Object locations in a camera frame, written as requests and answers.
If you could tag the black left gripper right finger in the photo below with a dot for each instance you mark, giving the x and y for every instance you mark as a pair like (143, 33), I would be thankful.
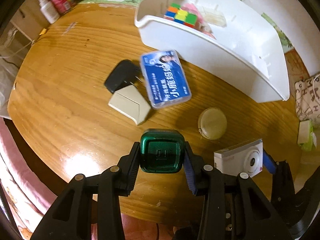
(234, 207)

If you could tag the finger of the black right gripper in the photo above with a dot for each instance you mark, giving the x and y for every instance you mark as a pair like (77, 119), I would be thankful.
(283, 191)

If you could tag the white lace cloth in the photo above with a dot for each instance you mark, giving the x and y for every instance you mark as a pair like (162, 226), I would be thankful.
(8, 74)

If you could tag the black power adapter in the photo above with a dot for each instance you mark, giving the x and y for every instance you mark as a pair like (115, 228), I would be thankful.
(125, 73)

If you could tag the blue floss pick box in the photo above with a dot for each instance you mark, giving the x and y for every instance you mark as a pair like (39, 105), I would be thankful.
(164, 78)

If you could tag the clear small plastic box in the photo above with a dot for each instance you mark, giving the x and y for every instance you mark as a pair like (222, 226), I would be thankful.
(216, 18)

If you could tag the green square box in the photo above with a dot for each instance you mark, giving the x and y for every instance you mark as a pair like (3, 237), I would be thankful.
(162, 151)

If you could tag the pink white small object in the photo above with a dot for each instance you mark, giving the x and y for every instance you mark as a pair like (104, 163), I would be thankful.
(201, 24)

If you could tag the pink tin can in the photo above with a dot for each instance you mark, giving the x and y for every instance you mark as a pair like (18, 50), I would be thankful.
(63, 6)

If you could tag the white spray bottle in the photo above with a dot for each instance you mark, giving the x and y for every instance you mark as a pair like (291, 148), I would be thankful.
(49, 11)

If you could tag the colourful rubik's cube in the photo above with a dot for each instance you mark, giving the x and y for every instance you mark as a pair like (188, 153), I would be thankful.
(179, 14)

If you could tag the round beige zip case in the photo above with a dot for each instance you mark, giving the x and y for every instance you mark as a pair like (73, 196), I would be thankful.
(212, 123)

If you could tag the white plastic storage bin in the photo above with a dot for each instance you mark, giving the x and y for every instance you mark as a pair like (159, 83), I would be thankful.
(246, 53)

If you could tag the green tissue pack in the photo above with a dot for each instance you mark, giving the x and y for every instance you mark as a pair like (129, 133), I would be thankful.
(306, 137)

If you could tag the beige angular block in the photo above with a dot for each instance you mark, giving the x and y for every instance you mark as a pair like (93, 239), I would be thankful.
(129, 102)

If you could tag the printed canvas tote bag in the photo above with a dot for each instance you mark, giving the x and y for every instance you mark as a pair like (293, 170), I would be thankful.
(307, 99)

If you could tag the pink cushion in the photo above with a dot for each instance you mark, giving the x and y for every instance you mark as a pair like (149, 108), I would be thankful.
(28, 198)

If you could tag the yellow small scrap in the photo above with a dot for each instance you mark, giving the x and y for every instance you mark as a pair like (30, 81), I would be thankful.
(43, 32)

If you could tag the white compact camera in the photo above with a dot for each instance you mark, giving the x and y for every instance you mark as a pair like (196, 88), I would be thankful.
(244, 157)

